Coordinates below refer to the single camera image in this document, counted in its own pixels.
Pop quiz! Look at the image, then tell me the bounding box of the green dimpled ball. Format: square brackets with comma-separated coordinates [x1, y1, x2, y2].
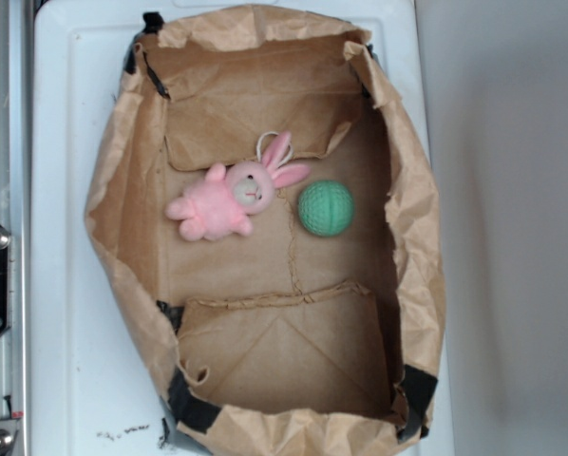
[297, 180, 354, 238]

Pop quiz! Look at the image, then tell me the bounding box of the pink plush bunny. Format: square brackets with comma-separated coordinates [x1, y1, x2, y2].
[164, 131, 311, 241]

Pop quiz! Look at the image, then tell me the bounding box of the brown paper bag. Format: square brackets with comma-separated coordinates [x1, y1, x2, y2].
[85, 5, 445, 455]

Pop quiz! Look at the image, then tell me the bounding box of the white plastic bin lid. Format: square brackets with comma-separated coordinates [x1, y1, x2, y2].
[29, 0, 456, 456]

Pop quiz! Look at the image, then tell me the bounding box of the aluminium frame rail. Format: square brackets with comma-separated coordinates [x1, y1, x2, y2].
[0, 1, 34, 455]

